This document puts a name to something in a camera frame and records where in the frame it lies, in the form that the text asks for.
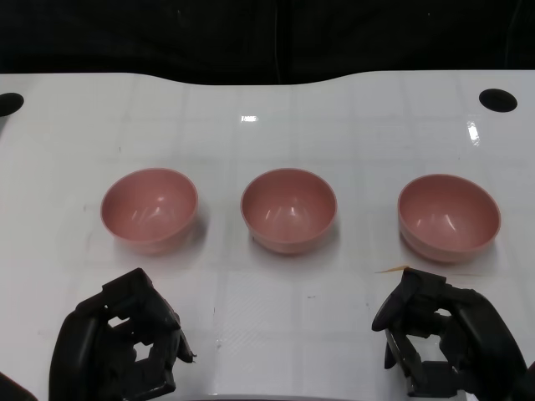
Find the black backdrop cloth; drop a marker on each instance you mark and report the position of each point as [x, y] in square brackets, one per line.
[125, 37]

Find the pink plastic bowl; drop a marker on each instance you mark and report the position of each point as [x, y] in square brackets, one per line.
[449, 217]
[288, 209]
[148, 209]

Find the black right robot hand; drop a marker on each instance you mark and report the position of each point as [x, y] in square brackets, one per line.
[485, 334]

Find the black round table grommet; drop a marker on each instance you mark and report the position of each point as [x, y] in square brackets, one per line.
[9, 104]
[498, 100]

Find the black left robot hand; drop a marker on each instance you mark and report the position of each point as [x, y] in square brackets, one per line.
[83, 351]

